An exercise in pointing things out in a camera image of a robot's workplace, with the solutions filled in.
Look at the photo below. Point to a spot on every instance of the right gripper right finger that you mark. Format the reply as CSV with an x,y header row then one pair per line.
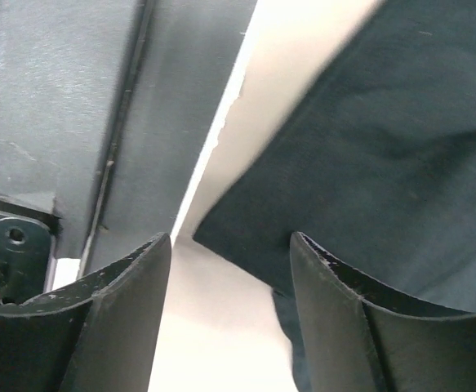
x,y
360,334

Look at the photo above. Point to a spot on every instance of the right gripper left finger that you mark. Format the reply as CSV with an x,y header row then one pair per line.
x,y
97,334

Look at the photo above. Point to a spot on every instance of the black t shirt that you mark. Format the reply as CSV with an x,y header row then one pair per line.
x,y
376,164

